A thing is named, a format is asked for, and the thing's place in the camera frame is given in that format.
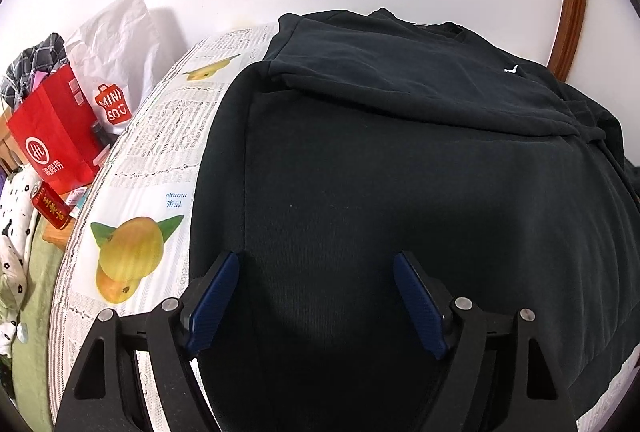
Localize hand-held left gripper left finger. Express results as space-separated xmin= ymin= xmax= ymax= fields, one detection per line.
xmin=54 ymin=251 xmax=241 ymax=432

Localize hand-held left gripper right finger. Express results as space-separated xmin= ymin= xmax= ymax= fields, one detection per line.
xmin=392 ymin=251 xmax=583 ymax=432

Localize black sweatshirt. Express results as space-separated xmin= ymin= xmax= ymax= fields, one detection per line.
xmin=187 ymin=8 xmax=640 ymax=432

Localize fruit-printed white tablecloth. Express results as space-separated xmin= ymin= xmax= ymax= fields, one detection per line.
xmin=47 ymin=24 xmax=633 ymax=432

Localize wooden stool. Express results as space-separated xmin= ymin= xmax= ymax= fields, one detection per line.
xmin=42 ymin=221 xmax=77 ymax=246

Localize pale green cloth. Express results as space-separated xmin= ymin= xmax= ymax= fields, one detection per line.
xmin=0 ymin=212 xmax=66 ymax=432

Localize red drink can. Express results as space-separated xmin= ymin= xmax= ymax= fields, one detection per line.
xmin=30 ymin=182 xmax=71 ymax=230

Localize white black-flowered cloth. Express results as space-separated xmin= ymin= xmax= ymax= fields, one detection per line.
xmin=0 ymin=167 xmax=43 ymax=358

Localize red paper bag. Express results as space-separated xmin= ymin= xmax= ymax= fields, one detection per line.
xmin=6 ymin=64 xmax=108 ymax=197

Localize white plastic bag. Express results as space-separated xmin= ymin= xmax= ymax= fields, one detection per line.
xmin=65 ymin=0 xmax=166 ymax=135

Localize dark checked cloth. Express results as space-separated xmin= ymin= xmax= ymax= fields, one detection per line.
xmin=0 ymin=33 xmax=68 ymax=110

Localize brown wooden door frame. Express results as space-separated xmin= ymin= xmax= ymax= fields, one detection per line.
xmin=546 ymin=0 xmax=590 ymax=82

